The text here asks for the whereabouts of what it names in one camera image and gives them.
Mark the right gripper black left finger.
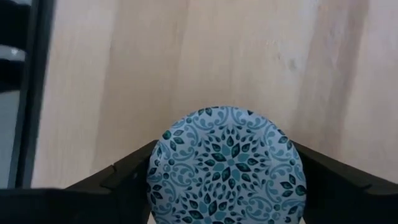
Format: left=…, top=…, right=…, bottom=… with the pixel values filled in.
left=80, top=140, right=158, bottom=224

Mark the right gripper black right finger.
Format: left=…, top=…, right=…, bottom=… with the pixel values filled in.
left=292, top=141, right=398, bottom=224

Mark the blue teal patterned round tin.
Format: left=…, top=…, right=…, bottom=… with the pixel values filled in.
left=146, top=105, right=308, bottom=224

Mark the black table edge rail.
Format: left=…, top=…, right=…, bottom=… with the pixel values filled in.
left=6, top=0, right=57, bottom=190

